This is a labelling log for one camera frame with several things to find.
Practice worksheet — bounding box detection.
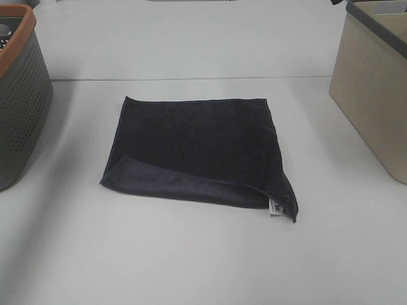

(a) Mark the grey basket with orange rim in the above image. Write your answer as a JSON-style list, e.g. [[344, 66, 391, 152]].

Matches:
[[1, 4, 53, 189]]

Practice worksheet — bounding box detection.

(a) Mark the dark navy towel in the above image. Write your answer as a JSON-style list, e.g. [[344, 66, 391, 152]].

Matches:
[[100, 98, 298, 219]]

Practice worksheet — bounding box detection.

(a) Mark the beige storage box grey rim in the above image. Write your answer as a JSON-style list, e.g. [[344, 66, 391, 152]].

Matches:
[[329, 1, 406, 183]]

